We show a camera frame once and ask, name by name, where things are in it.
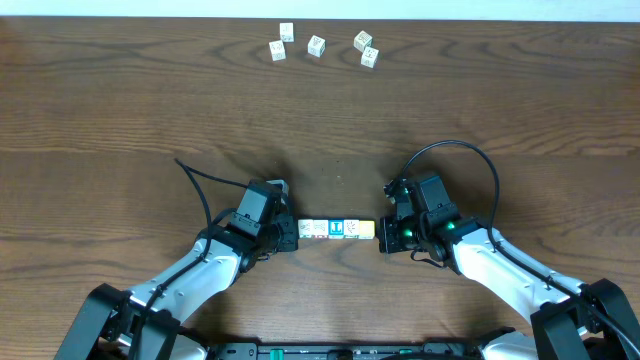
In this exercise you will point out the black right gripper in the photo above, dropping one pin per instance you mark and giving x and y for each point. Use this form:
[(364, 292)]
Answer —
[(387, 234)]

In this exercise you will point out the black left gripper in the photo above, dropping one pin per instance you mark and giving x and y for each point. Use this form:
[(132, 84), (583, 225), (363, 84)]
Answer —
[(288, 233)]

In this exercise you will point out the wooden block letter G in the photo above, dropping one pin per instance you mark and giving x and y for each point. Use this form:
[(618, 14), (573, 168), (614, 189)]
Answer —
[(305, 228)]

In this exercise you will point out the wooden block soccer ball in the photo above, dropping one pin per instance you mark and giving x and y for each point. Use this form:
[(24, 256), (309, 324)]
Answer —
[(367, 229)]

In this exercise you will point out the wooden block ladybug yellow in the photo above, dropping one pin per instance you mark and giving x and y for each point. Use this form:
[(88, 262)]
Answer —
[(320, 228)]

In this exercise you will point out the wooden block letter A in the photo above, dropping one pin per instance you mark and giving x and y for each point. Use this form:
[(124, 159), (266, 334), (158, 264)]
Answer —
[(351, 228)]

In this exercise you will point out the wooden block blue top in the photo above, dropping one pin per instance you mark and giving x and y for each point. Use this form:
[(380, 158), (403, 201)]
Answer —
[(336, 228)]

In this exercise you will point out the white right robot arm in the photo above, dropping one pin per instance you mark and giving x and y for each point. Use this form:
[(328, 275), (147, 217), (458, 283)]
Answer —
[(570, 319)]

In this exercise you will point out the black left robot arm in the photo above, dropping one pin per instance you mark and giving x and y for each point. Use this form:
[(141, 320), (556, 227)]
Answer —
[(149, 317)]

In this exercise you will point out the wooden block blue side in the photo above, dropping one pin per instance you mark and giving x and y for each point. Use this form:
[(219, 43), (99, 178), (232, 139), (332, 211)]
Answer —
[(369, 57)]

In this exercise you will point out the wooden block far left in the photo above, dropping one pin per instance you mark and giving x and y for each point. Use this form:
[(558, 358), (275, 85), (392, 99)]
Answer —
[(277, 50)]

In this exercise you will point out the wooden block green side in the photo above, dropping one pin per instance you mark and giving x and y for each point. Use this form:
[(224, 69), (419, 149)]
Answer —
[(316, 46)]

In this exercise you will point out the wooden block back right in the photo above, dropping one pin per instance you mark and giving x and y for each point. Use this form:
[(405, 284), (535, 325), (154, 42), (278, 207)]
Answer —
[(362, 40)]

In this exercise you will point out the wooden block back left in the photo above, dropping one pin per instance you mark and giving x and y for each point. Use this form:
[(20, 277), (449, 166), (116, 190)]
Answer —
[(286, 32)]

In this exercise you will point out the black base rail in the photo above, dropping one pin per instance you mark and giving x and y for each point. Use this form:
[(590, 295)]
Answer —
[(346, 351)]

